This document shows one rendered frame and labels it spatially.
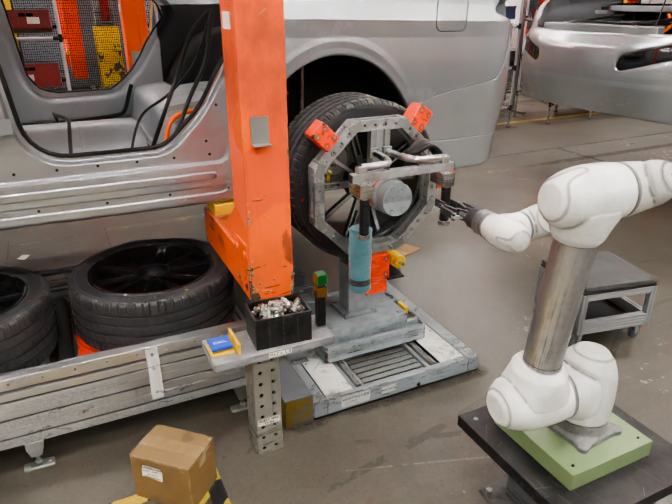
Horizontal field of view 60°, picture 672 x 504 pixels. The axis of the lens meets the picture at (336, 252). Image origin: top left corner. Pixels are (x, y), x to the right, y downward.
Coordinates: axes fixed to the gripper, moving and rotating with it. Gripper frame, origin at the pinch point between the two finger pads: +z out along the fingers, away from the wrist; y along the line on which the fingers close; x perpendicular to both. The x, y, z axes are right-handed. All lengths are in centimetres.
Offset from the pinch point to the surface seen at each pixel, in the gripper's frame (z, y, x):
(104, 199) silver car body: 64, -114, -1
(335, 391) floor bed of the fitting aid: 6, -43, -75
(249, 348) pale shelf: -5, -80, -38
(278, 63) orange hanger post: 12, -59, 51
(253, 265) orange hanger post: 12, -72, -16
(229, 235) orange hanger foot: 41, -72, -15
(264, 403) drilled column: -7, -76, -61
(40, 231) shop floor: 273, -150, -83
